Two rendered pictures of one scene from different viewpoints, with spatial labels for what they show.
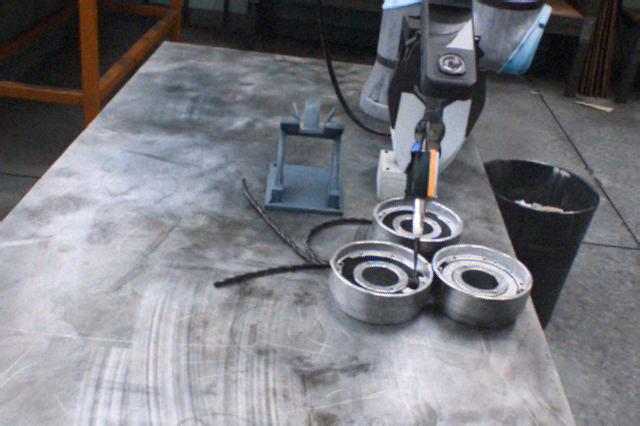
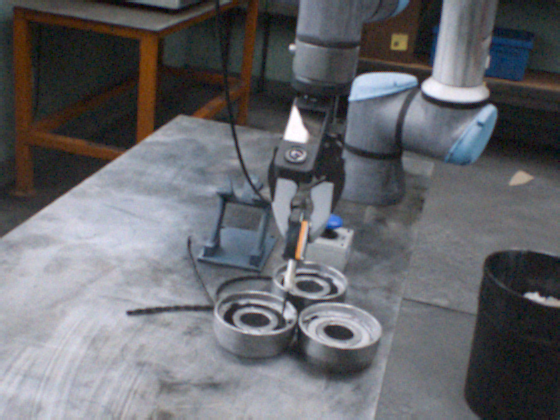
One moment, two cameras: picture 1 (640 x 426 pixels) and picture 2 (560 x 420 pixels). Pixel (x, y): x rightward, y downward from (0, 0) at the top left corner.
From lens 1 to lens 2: 35 cm
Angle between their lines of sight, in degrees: 12
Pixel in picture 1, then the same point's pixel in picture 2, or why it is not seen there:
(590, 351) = not seen: outside the picture
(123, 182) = (91, 229)
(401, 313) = (260, 349)
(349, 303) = (221, 336)
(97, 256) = (46, 282)
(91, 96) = not seen: hidden behind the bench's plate
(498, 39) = (440, 133)
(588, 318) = not seen: outside the picture
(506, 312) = (348, 359)
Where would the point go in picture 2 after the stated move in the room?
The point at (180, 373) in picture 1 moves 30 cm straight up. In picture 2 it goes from (71, 370) to (74, 122)
